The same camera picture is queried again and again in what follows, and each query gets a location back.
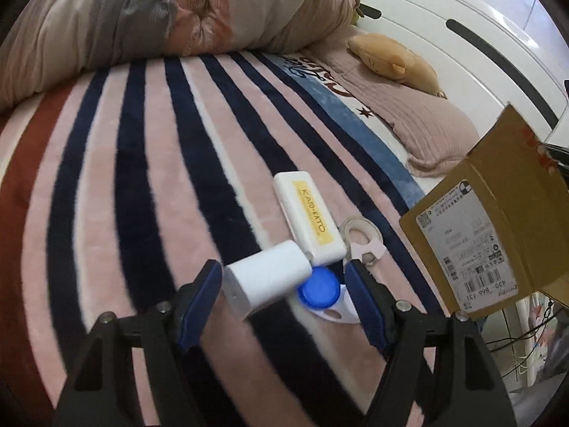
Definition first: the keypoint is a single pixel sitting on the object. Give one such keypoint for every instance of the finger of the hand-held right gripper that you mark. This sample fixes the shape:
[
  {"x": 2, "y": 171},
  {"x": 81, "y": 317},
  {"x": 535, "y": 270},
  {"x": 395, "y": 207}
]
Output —
[{"x": 555, "y": 153}]

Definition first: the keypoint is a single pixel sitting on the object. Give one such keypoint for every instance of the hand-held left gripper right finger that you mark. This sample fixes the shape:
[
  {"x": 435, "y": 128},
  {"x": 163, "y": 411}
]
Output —
[{"x": 367, "y": 306}]

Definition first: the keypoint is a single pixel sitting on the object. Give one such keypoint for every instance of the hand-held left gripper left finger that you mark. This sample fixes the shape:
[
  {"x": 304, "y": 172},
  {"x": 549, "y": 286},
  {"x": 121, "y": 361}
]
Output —
[{"x": 198, "y": 307}]

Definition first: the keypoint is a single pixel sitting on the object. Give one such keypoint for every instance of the blue and white lens case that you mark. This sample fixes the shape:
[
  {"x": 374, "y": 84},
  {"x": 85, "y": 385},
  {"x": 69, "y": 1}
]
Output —
[{"x": 321, "y": 293}]

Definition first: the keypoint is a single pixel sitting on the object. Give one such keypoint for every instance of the clear tape dispenser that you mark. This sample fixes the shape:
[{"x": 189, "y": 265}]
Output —
[{"x": 363, "y": 239}]

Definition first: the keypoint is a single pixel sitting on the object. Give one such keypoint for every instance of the white power adapter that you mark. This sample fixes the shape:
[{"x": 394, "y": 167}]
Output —
[{"x": 266, "y": 279}]

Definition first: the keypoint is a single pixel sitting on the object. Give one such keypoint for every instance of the brown cardboard box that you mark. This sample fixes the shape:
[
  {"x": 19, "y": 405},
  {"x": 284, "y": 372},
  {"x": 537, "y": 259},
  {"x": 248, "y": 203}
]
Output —
[{"x": 489, "y": 227}]

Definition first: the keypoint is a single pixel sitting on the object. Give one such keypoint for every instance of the white case with yellow label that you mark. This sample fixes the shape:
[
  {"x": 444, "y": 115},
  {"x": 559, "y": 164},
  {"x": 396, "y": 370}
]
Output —
[{"x": 306, "y": 216}]

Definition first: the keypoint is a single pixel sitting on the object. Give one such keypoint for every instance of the striped plush blanket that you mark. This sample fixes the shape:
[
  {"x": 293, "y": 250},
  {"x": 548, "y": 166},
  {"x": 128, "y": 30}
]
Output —
[{"x": 178, "y": 213}]

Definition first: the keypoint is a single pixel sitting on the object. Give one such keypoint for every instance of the white headboard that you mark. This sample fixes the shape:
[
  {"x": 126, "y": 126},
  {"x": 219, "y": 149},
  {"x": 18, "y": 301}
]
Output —
[{"x": 466, "y": 44}]

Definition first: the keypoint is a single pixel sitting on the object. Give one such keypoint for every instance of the pink pillow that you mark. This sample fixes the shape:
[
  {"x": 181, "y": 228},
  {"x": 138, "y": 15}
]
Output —
[{"x": 400, "y": 106}]

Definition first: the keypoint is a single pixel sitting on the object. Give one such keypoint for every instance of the tan plush toy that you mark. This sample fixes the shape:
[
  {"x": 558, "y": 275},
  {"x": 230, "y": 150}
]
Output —
[{"x": 395, "y": 64}]

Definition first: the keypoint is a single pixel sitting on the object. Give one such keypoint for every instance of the pink and grey duvet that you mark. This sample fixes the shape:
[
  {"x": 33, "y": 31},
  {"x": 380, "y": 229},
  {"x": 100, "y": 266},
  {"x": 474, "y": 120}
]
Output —
[{"x": 155, "y": 13}]

